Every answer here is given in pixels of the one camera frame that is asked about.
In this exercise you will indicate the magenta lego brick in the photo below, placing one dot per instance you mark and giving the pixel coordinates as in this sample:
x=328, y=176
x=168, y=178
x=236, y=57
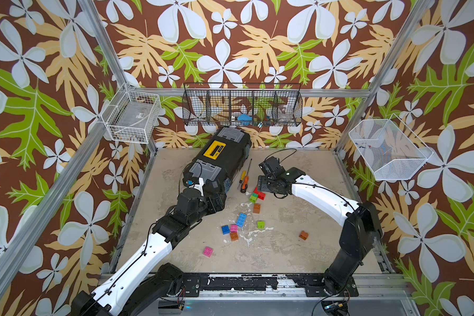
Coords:
x=208, y=251

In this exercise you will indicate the black wire basket back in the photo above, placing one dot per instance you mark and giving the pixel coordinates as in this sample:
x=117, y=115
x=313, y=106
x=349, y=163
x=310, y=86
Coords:
x=220, y=103

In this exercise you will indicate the white wire basket left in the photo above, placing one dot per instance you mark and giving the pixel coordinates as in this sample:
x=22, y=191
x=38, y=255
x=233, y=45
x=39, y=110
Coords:
x=131, y=115

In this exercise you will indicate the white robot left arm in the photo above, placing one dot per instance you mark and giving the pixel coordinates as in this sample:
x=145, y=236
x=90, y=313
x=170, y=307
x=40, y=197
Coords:
x=130, y=290

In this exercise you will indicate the yellow handled screwdriver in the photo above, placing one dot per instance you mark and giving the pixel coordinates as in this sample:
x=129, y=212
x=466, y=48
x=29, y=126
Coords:
x=244, y=173

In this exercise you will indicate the light blue long lego brick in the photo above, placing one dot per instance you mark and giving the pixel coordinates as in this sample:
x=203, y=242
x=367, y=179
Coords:
x=241, y=220

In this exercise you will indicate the orange handled screwdriver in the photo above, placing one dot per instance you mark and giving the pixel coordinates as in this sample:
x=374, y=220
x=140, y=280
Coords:
x=244, y=185

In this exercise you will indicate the white wire basket right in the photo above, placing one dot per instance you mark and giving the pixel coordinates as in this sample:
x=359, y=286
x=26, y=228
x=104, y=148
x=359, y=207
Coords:
x=390, y=148

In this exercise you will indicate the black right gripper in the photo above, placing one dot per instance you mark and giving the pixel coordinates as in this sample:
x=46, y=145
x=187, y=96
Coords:
x=261, y=182

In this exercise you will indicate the dark blue lego brick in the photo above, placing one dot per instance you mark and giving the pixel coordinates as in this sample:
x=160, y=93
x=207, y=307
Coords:
x=225, y=230

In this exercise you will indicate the dark green lego brick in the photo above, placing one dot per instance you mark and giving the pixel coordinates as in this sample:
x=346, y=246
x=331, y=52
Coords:
x=253, y=198

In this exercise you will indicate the orange lego brick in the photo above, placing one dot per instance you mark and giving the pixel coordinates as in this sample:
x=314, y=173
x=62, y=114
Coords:
x=304, y=235
x=234, y=236
x=257, y=208

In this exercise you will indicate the black toolbox with yellow label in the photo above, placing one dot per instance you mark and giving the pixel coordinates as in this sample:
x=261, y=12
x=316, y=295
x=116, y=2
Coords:
x=218, y=164

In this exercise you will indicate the white wire basket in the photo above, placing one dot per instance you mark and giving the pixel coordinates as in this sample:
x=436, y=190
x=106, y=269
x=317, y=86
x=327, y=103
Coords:
x=390, y=148
x=131, y=115

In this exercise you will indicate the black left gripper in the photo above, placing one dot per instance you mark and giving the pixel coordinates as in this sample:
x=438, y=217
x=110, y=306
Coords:
x=218, y=205

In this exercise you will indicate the blue object in basket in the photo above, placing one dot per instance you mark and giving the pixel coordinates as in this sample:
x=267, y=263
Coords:
x=244, y=120

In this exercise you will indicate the red long lego brick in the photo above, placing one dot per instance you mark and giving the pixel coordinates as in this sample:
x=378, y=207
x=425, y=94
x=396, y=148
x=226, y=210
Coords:
x=260, y=195

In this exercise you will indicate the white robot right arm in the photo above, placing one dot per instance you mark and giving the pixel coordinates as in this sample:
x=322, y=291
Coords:
x=361, y=227

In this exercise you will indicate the black mounting rail base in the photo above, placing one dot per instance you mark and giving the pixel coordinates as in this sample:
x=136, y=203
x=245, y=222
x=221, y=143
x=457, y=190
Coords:
x=192, y=284

